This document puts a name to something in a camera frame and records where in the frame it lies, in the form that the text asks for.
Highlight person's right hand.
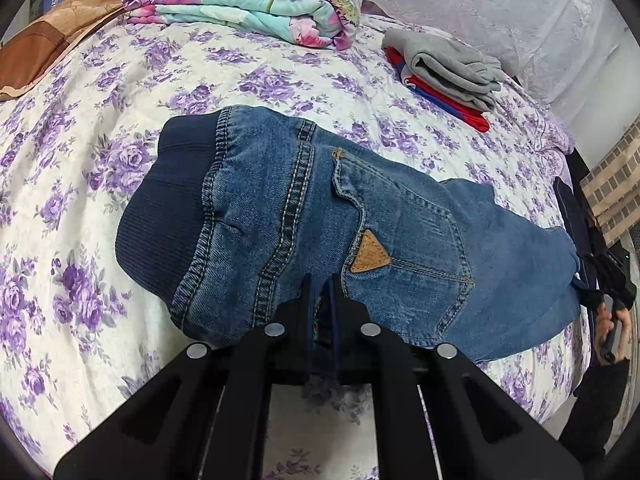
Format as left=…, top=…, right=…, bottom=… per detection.
left=597, top=301, right=633, bottom=364

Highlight purple floral bed sheet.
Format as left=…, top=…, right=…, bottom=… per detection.
left=0, top=10, right=591, bottom=480

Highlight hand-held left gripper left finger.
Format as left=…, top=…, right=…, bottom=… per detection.
left=52, top=273, right=316, bottom=480

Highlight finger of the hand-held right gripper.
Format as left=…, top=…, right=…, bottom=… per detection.
left=553, top=177, right=598, bottom=293
left=569, top=150, right=610, bottom=256

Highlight folded red blue garment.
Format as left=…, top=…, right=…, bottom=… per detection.
left=387, top=47, right=491, bottom=133

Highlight white lace curtain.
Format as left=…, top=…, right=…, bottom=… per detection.
left=340, top=0, right=640, bottom=126

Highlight beige checked cloth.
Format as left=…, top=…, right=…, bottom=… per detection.
left=579, top=132, right=640, bottom=247

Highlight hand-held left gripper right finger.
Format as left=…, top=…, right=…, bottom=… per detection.
left=329, top=273, right=585, bottom=480

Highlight folded grey garment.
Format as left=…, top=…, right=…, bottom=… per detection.
left=382, top=27, right=508, bottom=111

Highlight blue denim pants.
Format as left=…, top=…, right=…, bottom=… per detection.
left=116, top=105, right=593, bottom=365

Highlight person's right forearm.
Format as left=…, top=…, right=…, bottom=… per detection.
left=561, top=357, right=632, bottom=468

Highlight brown patterned pillow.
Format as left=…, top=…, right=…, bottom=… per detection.
left=0, top=0, right=166, bottom=103

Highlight folded floral blanket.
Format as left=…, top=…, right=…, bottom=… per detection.
left=122, top=0, right=365, bottom=51

